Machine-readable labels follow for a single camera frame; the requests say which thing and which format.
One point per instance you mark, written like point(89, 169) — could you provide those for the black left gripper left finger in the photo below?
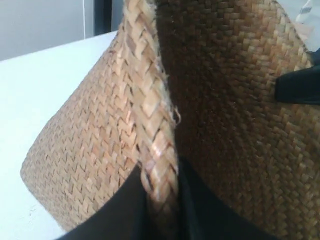
point(123, 217)

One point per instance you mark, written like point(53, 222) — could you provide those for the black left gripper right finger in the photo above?
point(203, 216)

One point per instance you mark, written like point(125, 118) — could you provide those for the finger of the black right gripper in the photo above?
point(301, 86)

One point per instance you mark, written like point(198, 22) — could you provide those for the brown woven straw basket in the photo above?
point(193, 79)

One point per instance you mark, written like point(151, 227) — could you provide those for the dark vertical post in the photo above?
point(108, 15)

